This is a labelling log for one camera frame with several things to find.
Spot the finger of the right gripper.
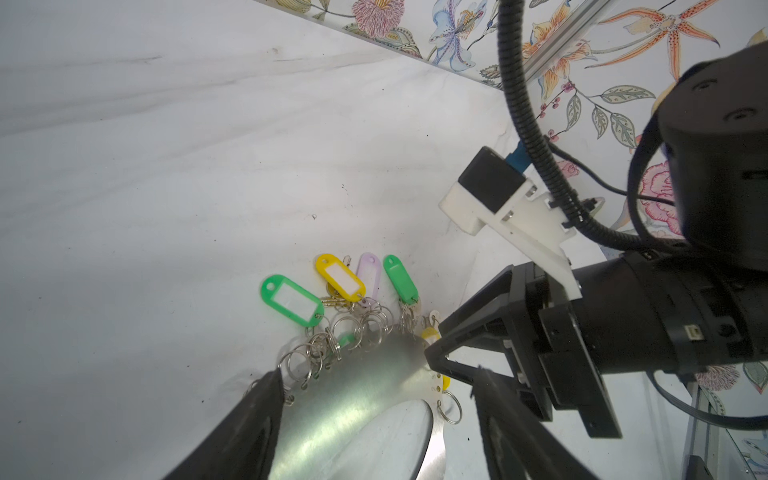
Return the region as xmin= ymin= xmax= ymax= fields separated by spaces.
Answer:
xmin=424 ymin=265 xmax=519 ymax=384

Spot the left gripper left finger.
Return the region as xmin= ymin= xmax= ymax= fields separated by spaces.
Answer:
xmin=166 ymin=370 xmax=285 ymax=480

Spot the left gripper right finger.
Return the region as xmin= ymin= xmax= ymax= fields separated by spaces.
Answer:
xmin=472 ymin=369 xmax=595 ymax=479

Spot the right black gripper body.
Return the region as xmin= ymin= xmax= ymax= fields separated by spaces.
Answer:
xmin=503 ymin=263 xmax=622 ymax=438

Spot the yellow key tag front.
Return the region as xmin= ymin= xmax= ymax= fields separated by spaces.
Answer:
xmin=420 ymin=327 xmax=451 ymax=391

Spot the yellow key tag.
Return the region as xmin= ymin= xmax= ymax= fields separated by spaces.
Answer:
xmin=315 ymin=254 xmax=366 ymax=303
xmin=420 ymin=327 xmax=451 ymax=391

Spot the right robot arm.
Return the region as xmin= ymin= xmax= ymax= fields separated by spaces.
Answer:
xmin=425 ymin=43 xmax=767 ymax=438

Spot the dark green key tag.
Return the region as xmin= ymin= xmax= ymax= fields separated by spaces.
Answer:
xmin=383 ymin=254 xmax=419 ymax=305

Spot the lilac key tag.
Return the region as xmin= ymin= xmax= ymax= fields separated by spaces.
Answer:
xmin=356 ymin=252 xmax=382 ymax=300

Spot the light green key tag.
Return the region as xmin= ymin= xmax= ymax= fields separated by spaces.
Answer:
xmin=260 ymin=275 xmax=325 ymax=328

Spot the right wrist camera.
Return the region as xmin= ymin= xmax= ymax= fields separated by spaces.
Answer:
xmin=439 ymin=147 xmax=583 ymax=301

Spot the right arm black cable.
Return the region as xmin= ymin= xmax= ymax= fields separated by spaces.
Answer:
xmin=496 ymin=0 xmax=679 ymax=253

